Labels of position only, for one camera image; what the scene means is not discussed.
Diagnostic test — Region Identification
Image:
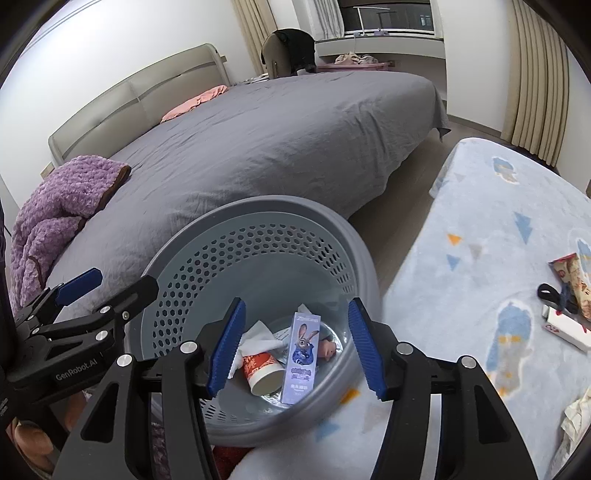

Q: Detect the red white paper cup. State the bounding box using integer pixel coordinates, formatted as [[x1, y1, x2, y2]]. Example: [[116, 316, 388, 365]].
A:
[[242, 352, 284, 396]]

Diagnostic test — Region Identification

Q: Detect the purple rabbit box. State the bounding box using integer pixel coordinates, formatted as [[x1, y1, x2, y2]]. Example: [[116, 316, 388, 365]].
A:
[[280, 312, 321, 406]]

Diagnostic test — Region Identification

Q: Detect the grey perforated trash basket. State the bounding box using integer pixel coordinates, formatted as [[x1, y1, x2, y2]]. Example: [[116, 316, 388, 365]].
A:
[[125, 196, 382, 447]]

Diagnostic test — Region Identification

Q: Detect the person's hand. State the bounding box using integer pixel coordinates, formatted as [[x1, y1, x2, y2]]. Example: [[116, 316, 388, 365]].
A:
[[6, 392, 87, 479]]

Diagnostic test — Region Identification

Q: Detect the purple fuzzy blanket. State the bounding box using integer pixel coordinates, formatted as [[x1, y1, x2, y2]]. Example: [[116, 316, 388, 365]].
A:
[[9, 155, 131, 312]]

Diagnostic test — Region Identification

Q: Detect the crumpled lined paper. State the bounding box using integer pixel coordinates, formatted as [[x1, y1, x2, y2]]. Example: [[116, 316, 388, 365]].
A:
[[549, 388, 591, 479]]

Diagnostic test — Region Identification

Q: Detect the white red slim box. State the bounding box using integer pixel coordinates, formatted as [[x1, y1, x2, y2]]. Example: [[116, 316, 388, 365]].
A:
[[542, 305, 591, 353]]

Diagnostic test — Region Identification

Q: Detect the light blue patterned blanket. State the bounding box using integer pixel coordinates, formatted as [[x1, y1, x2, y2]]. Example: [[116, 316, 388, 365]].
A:
[[383, 138, 590, 479]]

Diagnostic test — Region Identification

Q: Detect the brown snack wrapper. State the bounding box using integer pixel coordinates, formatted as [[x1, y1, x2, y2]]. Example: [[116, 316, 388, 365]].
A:
[[550, 253, 591, 320]]

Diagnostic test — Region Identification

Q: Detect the beige headboard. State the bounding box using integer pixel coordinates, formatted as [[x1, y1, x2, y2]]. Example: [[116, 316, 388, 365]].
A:
[[48, 43, 230, 166]]

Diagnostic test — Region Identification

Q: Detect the pink cloth on bed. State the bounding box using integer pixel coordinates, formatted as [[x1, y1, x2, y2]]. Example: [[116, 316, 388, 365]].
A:
[[160, 85, 228, 123]]

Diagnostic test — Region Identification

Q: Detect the grey bed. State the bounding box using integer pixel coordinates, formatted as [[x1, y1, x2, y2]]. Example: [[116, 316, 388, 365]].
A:
[[48, 71, 449, 320]]

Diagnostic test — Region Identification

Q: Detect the chair with black garment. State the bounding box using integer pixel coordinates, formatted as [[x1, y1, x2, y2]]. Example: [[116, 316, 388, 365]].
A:
[[260, 28, 317, 79]]

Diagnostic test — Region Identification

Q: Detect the beige left curtain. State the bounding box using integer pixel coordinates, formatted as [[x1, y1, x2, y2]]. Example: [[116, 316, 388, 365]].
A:
[[231, 0, 277, 75]]

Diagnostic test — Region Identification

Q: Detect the beige curtain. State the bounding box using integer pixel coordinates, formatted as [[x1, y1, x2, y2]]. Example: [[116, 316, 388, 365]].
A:
[[231, 0, 277, 75], [501, 1, 570, 167]]

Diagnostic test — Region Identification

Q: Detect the beige right curtain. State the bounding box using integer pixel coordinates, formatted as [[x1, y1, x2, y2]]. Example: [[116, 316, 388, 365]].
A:
[[501, 1, 570, 167]]

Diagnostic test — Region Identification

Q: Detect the pink clothes pile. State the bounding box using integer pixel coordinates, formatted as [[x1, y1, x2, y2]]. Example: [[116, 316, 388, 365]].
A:
[[317, 52, 391, 72]]

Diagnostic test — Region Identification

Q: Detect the sheer white curtain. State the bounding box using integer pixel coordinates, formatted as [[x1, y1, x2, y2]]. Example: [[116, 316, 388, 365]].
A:
[[314, 0, 345, 40]]

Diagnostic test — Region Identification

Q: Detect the white drying rack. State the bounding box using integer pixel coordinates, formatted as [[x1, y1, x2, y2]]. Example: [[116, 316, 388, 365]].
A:
[[349, 5, 400, 34]]

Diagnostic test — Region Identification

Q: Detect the dark window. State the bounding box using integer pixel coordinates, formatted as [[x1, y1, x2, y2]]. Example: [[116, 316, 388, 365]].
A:
[[339, 0, 436, 36]]

